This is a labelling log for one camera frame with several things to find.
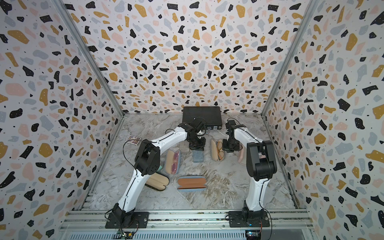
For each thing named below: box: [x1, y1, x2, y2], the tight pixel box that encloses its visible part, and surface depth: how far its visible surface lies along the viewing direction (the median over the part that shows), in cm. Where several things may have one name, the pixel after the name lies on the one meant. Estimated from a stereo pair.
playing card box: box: [126, 135, 142, 146], surface depth 105 cm
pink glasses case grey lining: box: [238, 142, 247, 166], surface depth 92 cm
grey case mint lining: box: [192, 150, 205, 163], surface depth 97 cm
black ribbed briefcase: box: [182, 106, 223, 130], surface depth 123 cm
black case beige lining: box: [144, 172, 170, 191], surface depth 86 cm
